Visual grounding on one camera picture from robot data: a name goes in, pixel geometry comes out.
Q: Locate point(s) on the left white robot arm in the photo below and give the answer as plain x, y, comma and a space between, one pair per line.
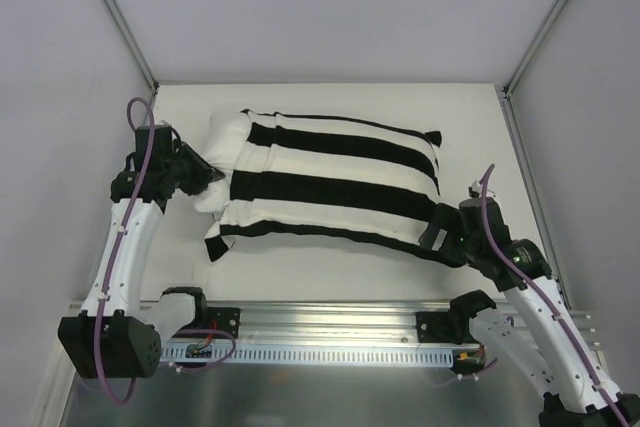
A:
111, 337

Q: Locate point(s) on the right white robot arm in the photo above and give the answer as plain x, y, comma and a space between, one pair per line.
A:
574, 387

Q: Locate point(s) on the aluminium frame post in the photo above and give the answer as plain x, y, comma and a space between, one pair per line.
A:
128, 39
542, 33

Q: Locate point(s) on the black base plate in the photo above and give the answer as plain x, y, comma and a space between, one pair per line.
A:
434, 327
222, 319

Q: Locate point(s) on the aluminium mounting rail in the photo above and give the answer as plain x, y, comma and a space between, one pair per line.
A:
330, 319

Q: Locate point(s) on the white slotted cable duct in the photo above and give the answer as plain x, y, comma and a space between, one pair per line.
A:
402, 356

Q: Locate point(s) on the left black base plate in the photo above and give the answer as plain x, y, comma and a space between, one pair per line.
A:
222, 319

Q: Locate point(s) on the left aluminium frame post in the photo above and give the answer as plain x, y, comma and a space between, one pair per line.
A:
128, 39

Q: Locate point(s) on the white pillow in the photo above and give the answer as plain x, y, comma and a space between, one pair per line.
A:
228, 132

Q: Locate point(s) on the right aluminium frame post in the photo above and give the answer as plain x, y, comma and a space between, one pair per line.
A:
542, 33

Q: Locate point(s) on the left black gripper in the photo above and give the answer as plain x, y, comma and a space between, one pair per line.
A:
198, 173

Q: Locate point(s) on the black white striped pillowcase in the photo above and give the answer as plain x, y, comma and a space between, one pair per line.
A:
331, 176

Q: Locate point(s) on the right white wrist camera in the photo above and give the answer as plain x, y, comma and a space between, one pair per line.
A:
476, 189

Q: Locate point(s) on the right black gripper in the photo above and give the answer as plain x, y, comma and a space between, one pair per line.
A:
439, 229

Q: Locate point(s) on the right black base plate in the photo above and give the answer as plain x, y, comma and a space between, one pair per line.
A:
434, 327

